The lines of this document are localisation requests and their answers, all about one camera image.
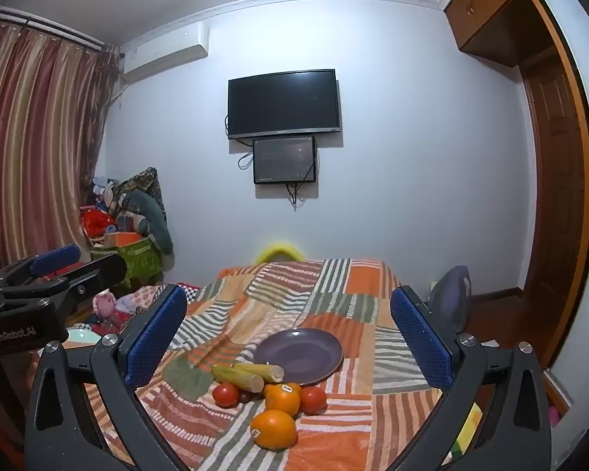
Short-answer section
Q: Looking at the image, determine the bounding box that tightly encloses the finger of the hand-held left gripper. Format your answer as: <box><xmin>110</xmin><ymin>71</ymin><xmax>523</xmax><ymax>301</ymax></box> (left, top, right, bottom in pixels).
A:
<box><xmin>2</xmin><ymin>254</ymin><xmax>128</xmax><ymax>314</ymax></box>
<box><xmin>0</xmin><ymin>244</ymin><xmax>82</xmax><ymax>288</ymax></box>

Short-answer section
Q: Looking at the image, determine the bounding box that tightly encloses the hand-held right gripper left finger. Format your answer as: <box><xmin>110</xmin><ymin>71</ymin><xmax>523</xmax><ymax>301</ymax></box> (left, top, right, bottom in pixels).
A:
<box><xmin>24</xmin><ymin>282</ymin><xmax>197</xmax><ymax>471</ymax></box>

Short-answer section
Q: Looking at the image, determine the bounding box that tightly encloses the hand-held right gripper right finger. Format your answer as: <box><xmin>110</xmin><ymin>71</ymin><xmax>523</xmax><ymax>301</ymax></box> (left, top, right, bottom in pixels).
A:
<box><xmin>390</xmin><ymin>285</ymin><xmax>553</xmax><ymax>471</ymax></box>

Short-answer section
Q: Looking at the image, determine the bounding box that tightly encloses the greenish corn cob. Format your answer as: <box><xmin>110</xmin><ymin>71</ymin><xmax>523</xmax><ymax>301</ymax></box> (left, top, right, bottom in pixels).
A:
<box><xmin>211</xmin><ymin>364</ymin><xmax>265</xmax><ymax>393</ymax></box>

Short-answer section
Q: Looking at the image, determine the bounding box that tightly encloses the red tomato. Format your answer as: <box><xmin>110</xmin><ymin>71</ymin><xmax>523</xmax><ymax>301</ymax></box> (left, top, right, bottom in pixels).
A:
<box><xmin>299</xmin><ymin>386</ymin><xmax>327</xmax><ymax>415</ymax></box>
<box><xmin>212</xmin><ymin>383</ymin><xmax>240</xmax><ymax>408</ymax></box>

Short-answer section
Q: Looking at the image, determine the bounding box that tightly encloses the yellow corn cob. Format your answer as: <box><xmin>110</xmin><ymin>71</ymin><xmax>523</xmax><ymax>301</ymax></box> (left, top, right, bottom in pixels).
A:
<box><xmin>233</xmin><ymin>362</ymin><xmax>284</xmax><ymax>384</ymax></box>

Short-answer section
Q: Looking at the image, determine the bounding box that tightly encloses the purple plate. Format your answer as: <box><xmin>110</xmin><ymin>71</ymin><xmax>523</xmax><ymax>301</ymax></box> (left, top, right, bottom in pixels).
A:
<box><xmin>253</xmin><ymin>328</ymin><xmax>344</xmax><ymax>387</ymax></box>

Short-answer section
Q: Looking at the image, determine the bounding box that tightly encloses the large navel orange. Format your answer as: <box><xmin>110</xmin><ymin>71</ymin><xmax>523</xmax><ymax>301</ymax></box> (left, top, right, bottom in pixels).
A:
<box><xmin>264</xmin><ymin>383</ymin><xmax>302</xmax><ymax>418</ymax></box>
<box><xmin>250</xmin><ymin>409</ymin><xmax>298</xmax><ymax>450</ymax></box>

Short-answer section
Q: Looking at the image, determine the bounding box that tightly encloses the pink toy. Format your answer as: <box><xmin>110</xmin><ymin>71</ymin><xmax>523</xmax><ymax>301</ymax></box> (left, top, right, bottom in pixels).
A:
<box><xmin>93</xmin><ymin>292</ymin><xmax>119</xmax><ymax>317</ymax></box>

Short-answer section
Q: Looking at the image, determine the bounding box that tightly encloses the orange cardboard box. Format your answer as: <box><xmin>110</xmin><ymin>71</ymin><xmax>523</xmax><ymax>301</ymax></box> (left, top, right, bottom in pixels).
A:
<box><xmin>103</xmin><ymin>230</ymin><xmax>148</xmax><ymax>248</ymax></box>

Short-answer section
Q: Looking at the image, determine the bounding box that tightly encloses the green storage box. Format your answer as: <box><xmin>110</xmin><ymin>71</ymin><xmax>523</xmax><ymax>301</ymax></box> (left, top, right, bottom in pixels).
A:
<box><xmin>91</xmin><ymin>238</ymin><xmax>165</xmax><ymax>285</ymax></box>

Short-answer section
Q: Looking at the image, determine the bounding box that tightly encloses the red bag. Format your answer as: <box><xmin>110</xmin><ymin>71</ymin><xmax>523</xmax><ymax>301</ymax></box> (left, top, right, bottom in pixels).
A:
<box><xmin>81</xmin><ymin>208</ymin><xmax>116</xmax><ymax>241</ymax></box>

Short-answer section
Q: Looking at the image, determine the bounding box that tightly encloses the checkered cloth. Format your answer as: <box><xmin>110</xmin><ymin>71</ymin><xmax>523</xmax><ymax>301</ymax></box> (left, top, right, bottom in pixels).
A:
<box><xmin>177</xmin><ymin>282</ymin><xmax>202</xmax><ymax>305</ymax></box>

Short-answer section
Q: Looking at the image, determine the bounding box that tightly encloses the dark patterned cushion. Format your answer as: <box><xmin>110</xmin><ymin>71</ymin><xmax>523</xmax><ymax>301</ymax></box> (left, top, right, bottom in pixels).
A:
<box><xmin>115</xmin><ymin>167</ymin><xmax>165</xmax><ymax>221</ymax></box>

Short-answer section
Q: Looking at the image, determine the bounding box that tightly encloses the striped patchwork blanket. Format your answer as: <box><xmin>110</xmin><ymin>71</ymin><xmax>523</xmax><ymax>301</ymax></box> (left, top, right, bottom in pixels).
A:
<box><xmin>66</xmin><ymin>257</ymin><xmax>477</xmax><ymax>471</ymax></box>

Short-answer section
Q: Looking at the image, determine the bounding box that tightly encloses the striped red curtain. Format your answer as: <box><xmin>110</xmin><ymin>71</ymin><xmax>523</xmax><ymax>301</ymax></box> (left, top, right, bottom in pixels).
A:
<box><xmin>0</xmin><ymin>20</ymin><xmax>123</xmax><ymax>276</ymax></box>

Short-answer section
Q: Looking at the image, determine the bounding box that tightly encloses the yellow round object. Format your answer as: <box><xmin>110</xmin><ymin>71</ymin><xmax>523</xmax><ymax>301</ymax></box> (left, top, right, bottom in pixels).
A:
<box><xmin>254</xmin><ymin>240</ymin><xmax>305</xmax><ymax>263</ymax></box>

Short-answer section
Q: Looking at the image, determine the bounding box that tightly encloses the brown wooden door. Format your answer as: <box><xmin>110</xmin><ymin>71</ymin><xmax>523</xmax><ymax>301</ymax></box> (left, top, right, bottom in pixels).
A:
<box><xmin>520</xmin><ymin>51</ymin><xmax>587</xmax><ymax>369</ymax></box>

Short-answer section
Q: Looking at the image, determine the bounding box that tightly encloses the white air conditioner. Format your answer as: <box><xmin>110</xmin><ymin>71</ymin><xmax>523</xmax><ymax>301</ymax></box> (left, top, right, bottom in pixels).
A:
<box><xmin>123</xmin><ymin>22</ymin><xmax>210</xmax><ymax>82</ymax></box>

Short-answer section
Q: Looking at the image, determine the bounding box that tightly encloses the wooden overhead cabinet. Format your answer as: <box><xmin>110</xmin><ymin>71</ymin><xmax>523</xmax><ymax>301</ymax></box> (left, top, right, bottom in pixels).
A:
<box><xmin>444</xmin><ymin>0</ymin><xmax>555</xmax><ymax>67</ymax></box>

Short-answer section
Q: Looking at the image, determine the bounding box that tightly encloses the black monitor cable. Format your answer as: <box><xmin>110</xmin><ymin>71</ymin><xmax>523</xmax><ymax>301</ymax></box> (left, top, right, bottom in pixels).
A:
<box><xmin>285</xmin><ymin>181</ymin><xmax>307</xmax><ymax>211</ymax></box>

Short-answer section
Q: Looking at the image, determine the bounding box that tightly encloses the small black wall monitor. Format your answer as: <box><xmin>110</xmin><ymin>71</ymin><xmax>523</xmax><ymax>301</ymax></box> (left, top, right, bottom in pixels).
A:
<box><xmin>252</xmin><ymin>136</ymin><xmax>318</xmax><ymax>185</ymax></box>

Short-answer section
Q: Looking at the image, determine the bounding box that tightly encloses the white curtain rail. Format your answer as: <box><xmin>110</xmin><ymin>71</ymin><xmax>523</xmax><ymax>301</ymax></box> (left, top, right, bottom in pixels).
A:
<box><xmin>0</xmin><ymin>5</ymin><xmax>123</xmax><ymax>57</ymax></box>

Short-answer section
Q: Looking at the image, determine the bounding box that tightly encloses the black wall television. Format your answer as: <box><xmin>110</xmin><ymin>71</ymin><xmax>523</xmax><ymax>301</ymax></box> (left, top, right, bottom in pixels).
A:
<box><xmin>227</xmin><ymin>69</ymin><xmax>342</xmax><ymax>141</ymax></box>

